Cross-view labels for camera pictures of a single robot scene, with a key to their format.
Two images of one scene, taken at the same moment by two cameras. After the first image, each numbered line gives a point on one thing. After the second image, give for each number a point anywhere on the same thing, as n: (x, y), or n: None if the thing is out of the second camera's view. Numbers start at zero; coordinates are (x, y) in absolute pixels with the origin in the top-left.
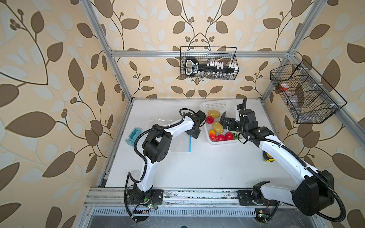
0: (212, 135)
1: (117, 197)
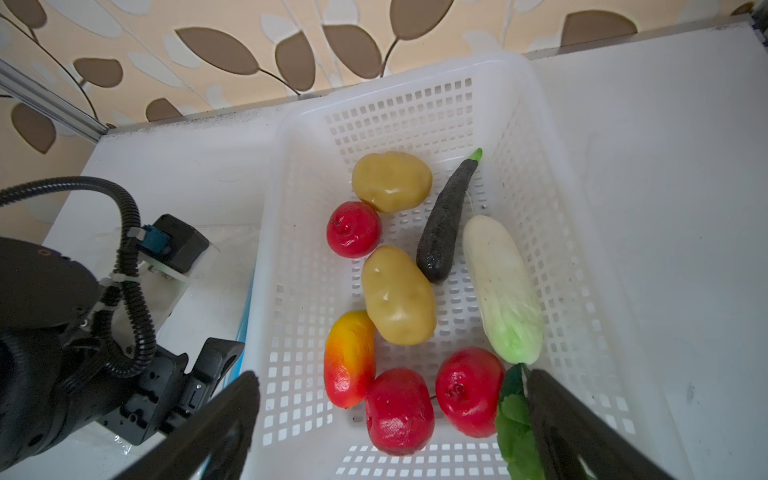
0: (349, 359)
1: None
